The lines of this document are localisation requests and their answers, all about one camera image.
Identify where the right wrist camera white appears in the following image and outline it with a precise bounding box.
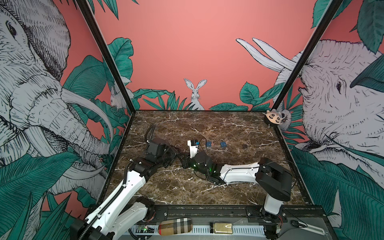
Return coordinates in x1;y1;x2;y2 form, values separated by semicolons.
187;140;200;159

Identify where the black front rail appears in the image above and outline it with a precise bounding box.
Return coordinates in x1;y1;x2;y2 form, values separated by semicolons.
149;205;326;225

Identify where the cartoon face sticker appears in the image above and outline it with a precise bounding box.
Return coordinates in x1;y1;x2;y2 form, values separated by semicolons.
264;109;283;126

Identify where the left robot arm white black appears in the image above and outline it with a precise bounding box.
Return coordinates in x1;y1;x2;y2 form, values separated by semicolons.
70;138;179;240

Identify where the small circuit board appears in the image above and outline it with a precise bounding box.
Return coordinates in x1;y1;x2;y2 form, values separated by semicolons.
136;225;156;235

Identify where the plaid cylindrical case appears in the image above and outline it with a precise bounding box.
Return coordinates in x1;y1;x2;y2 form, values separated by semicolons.
158;218;193;236

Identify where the gold rectangular box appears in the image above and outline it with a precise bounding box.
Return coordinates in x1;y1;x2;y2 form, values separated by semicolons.
210;222;233;235

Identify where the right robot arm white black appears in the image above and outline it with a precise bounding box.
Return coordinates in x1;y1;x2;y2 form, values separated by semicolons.
179;152;293;226

